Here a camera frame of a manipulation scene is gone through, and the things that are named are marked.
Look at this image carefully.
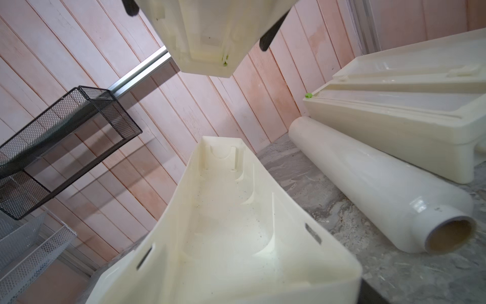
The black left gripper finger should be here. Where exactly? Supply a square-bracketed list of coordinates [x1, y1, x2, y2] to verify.
[357, 279, 389, 304]

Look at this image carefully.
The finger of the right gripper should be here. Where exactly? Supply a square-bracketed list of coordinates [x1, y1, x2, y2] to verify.
[121, 0, 140, 16]
[259, 11, 289, 52]

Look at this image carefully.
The plastic wrap roll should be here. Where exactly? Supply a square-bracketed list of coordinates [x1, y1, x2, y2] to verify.
[289, 117, 477, 255]

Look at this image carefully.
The cream dispenser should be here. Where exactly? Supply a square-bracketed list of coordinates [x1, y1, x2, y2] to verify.
[88, 1, 362, 303]
[304, 29, 485, 184]

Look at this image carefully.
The black wire mesh basket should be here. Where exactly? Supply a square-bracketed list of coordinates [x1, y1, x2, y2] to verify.
[1, 86, 143, 220]

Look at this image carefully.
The white wire mesh shelf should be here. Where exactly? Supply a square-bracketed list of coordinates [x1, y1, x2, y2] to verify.
[1, 211, 77, 303]

